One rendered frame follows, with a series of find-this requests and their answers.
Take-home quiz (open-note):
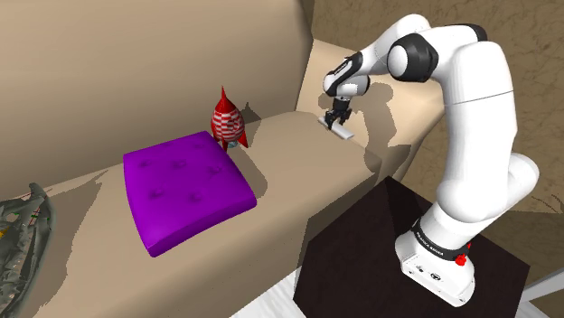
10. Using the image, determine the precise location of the white flat remote control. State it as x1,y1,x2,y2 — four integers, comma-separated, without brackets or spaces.
317,116,356,141

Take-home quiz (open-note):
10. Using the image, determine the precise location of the dark robot stand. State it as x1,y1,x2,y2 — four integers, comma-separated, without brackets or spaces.
292,175,531,318

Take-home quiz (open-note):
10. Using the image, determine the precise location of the purple tufted cushion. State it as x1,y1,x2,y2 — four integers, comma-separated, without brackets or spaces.
122,130,258,258

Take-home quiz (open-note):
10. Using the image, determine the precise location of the red white striped toy rocket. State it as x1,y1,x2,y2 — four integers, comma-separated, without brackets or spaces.
210,85,249,152

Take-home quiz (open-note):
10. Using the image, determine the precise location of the beige sofa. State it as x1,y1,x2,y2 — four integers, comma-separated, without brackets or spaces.
0,0,447,318

